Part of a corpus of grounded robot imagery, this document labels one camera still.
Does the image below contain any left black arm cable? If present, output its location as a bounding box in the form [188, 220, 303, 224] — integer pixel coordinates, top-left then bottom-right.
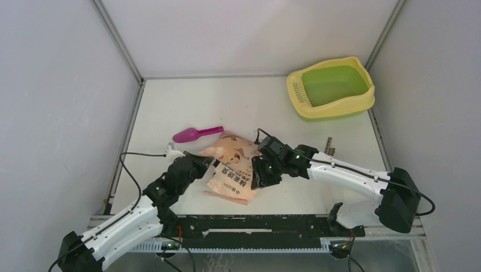
[47, 151, 167, 272]

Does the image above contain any pink cat litter bag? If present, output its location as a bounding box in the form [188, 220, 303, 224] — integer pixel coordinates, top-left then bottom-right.
[200, 131, 260, 206]

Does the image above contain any yellow green litter box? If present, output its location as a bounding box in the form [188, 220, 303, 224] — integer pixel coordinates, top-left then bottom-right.
[286, 56, 375, 121]

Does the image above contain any black sealing clip strip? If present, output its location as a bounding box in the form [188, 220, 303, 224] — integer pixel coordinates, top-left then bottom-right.
[324, 137, 336, 156]

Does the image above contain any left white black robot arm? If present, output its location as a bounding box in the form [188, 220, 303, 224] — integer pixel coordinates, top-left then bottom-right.
[51, 151, 219, 271]

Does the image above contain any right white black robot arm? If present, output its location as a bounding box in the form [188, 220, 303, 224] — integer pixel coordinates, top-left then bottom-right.
[251, 136, 421, 236]

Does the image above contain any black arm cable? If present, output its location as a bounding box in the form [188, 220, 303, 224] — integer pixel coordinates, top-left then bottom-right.
[254, 127, 437, 218]
[47, 151, 167, 272]

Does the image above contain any magenta plastic scoop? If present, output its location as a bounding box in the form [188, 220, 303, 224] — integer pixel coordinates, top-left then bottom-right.
[172, 126, 224, 143]

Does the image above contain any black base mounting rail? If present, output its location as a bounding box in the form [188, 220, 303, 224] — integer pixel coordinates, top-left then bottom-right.
[162, 214, 353, 250]

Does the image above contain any white slotted cable duct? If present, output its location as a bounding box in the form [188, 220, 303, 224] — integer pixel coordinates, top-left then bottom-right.
[112, 240, 333, 254]

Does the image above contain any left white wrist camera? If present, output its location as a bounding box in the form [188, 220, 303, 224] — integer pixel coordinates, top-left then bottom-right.
[166, 142, 185, 161]

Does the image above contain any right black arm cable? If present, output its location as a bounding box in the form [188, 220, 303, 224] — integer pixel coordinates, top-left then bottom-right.
[254, 127, 437, 218]

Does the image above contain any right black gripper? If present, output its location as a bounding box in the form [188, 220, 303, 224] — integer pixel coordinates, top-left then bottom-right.
[251, 154, 285, 189]

